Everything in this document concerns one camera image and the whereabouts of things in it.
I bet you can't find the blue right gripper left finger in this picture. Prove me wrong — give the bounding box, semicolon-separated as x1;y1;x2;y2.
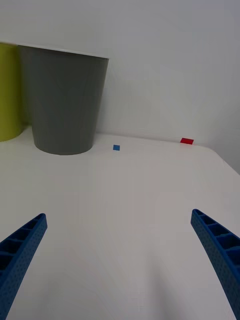
0;212;48;320

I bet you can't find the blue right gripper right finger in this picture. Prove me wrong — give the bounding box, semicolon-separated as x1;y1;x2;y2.
190;208;240;320

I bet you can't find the yellow-green plastic bin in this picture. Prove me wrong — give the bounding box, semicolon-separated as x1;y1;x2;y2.
0;42;29;143

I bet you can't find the grey plastic bin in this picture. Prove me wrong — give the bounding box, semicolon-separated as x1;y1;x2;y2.
17;44;110;156

